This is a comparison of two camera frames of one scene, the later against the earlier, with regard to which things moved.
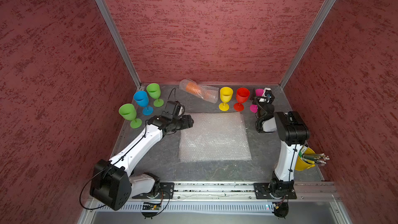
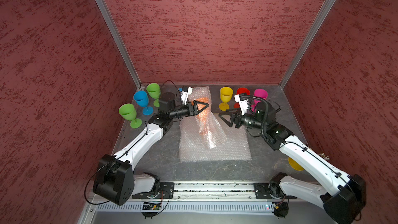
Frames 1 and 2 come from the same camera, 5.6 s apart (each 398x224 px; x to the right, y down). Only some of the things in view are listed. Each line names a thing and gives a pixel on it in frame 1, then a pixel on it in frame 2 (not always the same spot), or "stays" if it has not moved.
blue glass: [141, 99] stays
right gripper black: [257, 99] → [237, 115]
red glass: [242, 95] stays
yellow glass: [226, 94] stays
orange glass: [205, 93] → [209, 123]
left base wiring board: [150, 206] stays
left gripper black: [189, 124] → [195, 111]
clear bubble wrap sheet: [214, 137] stays
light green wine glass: [128, 112] stays
